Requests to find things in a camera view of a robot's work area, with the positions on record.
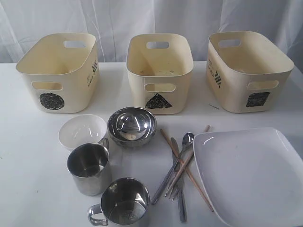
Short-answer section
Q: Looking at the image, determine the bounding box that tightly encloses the steel mug front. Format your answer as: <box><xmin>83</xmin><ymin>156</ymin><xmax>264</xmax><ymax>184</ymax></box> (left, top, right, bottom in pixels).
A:
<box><xmin>87</xmin><ymin>177</ymin><xmax>151</xmax><ymax>227</ymax></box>

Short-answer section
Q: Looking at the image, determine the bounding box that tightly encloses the steel fork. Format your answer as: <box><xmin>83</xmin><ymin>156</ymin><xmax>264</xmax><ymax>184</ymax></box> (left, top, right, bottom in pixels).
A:
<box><xmin>164</xmin><ymin>182</ymin><xmax>181</xmax><ymax>201</ymax></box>

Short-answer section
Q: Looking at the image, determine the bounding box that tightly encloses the steel spoon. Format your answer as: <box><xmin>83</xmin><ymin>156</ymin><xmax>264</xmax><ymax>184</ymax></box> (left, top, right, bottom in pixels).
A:
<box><xmin>151</xmin><ymin>132</ymin><xmax>194</xmax><ymax>205</ymax></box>

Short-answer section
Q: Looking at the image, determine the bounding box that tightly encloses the cream bin with square mark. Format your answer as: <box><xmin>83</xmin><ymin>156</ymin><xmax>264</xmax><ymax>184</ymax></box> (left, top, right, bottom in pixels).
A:
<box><xmin>206</xmin><ymin>31</ymin><xmax>294</xmax><ymax>114</ymax></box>

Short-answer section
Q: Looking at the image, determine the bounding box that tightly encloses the white square plate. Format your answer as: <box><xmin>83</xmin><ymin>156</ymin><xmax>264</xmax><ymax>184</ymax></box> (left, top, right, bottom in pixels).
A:
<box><xmin>193</xmin><ymin>127</ymin><xmax>303</xmax><ymax>227</ymax></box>

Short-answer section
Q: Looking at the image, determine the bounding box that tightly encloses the wooden chopstick pale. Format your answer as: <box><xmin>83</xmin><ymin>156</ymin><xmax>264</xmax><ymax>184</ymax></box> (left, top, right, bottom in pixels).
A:
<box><xmin>165</xmin><ymin>125</ymin><xmax>210</xmax><ymax>197</ymax></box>

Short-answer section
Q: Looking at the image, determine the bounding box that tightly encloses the stainless steel bowl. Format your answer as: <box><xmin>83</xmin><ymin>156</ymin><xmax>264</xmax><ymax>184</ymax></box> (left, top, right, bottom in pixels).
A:
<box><xmin>107</xmin><ymin>106</ymin><xmax>157</xmax><ymax>149</ymax></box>

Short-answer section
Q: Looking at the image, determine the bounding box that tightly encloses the steel table knife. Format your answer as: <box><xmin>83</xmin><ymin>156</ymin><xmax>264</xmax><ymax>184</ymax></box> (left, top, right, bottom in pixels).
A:
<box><xmin>170</xmin><ymin>137</ymin><xmax>186</xmax><ymax>223</ymax></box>

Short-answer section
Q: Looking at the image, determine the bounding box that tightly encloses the cream bin with triangle mark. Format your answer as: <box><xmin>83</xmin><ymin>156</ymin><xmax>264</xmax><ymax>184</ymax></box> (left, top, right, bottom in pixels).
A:
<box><xmin>126</xmin><ymin>34</ymin><xmax>194</xmax><ymax>114</ymax></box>

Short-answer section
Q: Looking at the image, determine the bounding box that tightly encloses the wooden chopstick long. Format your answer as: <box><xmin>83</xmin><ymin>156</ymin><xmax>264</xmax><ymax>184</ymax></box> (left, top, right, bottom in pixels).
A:
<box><xmin>160</xmin><ymin>129</ymin><xmax>214</xmax><ymax>212</ymax></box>

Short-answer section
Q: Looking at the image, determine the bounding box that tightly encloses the cream bin with circle mark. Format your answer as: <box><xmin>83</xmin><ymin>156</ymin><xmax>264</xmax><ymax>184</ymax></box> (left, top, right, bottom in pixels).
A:
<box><xmin>16</xmin><ymin>33</ymin><xmax>99</xmax><ymax>113</ymax></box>

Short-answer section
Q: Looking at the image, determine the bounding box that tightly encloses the steel mug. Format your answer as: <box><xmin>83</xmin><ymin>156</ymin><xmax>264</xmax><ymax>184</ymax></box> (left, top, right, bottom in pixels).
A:
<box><xmin>67</xmin><ymin>138</ymin><xmax>112</xmax><ymax>196</ymax></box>
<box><xmin>87</xmin><ymin>177</ymin><xmax>151</xmax><ymax>227</ymax></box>

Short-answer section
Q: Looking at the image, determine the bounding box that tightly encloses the white plastic bowl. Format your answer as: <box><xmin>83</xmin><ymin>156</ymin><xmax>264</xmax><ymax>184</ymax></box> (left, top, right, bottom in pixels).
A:
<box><xmin>58</xmin><ymin>114</ymin><xmax>107</xmax><ymax>151</ymax></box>

